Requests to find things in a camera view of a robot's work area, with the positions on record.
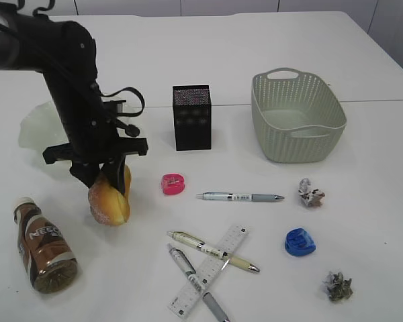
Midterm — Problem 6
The cream yellow pen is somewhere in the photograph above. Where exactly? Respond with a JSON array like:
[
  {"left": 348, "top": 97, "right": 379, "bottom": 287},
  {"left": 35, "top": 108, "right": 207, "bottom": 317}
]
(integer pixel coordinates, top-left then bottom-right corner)
[{"left": 167, "top": 231, "right": 260, "bottom": 273}]

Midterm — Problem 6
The paper ball greenish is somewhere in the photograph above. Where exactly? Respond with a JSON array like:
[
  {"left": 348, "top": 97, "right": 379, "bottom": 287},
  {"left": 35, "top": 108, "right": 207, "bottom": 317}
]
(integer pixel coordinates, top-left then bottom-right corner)
[{"left": 322, "top": 271, "right": 353, "bottom": 303}]

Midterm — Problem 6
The black mesh pen holder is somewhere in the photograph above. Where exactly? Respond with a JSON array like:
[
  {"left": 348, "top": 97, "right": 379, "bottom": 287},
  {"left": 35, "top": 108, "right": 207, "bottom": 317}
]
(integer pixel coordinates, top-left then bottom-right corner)
[{"left": 173, "top": 85, "right": 212, "bottom": 151}]

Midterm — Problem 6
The grey green plastic basket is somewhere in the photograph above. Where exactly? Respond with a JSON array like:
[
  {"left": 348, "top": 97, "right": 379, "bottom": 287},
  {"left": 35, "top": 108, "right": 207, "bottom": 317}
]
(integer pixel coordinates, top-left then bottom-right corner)
[{"left": 251, "top": 68, "right": 347, "bottom": 164}]

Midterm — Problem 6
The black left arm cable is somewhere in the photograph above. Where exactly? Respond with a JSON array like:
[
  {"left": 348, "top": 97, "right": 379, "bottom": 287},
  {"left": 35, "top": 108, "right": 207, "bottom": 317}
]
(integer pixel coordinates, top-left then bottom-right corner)
[{"left": 97, "top": 86, "right": 146, "bottom": 118}]

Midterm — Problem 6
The brown coffee bottle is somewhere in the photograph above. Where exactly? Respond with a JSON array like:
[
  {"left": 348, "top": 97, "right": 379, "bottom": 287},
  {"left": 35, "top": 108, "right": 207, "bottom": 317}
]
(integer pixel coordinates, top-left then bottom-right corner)
[{"left": 13, "top": 197, "right": 78, "bottom": 294}]

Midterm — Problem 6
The pale green wavy plate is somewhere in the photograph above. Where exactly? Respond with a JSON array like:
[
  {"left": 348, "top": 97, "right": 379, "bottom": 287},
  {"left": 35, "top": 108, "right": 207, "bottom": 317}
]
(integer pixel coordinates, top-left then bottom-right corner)
[{"left": 18, "top": 101, "right": 69, "bottom": 154}]

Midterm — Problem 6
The pink pencil sharpener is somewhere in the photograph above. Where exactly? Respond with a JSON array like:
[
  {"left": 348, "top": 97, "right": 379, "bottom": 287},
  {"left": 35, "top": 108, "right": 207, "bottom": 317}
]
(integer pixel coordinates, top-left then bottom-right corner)
[{"left": 161, "top": 173, "right": 185, "bottom": 195}]

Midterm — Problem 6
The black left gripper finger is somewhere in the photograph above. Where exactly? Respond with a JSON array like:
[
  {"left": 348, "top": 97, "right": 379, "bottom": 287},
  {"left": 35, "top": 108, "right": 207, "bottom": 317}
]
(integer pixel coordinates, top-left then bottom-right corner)
[
  {"left": 69, "top": 164, "right": 100, "bottom": 189},
  {"left": 102, "top": 157, "right": 125, "bottom": 195}
]

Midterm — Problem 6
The paper ball pinkish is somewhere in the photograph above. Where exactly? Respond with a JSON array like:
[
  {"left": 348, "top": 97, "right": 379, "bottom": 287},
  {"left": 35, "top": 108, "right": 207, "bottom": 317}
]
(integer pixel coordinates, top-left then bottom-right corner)
[{"left": 298, "top": 178, "right": 325, "bottom": 207}]

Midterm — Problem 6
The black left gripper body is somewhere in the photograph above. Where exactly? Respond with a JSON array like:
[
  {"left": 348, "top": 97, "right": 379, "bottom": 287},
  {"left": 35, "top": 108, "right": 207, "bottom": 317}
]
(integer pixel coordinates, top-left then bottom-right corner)
[{"left": 43, "top": 110, "right": 148, "bottom": 172}]

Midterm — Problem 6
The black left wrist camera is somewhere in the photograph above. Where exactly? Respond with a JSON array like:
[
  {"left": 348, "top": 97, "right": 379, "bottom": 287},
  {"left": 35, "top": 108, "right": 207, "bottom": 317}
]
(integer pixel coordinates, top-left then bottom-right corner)
[{"left": 103, "top": 99, "right": 144, "bottom": 138}]

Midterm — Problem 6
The blue clear grey pen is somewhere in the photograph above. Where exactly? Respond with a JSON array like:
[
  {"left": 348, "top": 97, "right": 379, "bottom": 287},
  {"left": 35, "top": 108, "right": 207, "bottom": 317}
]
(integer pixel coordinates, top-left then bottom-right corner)
[{"left": 196, "top": 192, "right": 285, "bottom": 203}]

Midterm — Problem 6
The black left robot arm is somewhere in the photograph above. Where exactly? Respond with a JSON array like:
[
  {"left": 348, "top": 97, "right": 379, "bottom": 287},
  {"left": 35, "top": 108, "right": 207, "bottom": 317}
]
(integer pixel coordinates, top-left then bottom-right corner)
[{"left": 0, "top": 2, "right": 148, "bottom": 193}]

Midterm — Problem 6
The blue pencil sharpener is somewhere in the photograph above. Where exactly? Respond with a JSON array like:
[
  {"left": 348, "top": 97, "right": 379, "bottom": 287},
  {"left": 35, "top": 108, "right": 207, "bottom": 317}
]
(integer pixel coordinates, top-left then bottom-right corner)
[{"left": 284, "top": 228, "right": 316, "bottom": 257}]

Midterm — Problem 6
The transparent plastic ruler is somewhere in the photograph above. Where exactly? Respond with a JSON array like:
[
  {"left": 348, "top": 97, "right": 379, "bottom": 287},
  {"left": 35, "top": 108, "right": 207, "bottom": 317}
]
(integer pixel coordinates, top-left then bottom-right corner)
[{"left": 167, "top": 224, "right": 250, "bottom": 317}]

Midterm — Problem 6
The sugared bread bun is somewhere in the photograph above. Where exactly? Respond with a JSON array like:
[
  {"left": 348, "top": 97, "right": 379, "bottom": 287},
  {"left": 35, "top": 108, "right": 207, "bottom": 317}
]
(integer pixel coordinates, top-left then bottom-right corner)
[{"left": 88, "top": 165, "right": 131, "bottom": 226}]

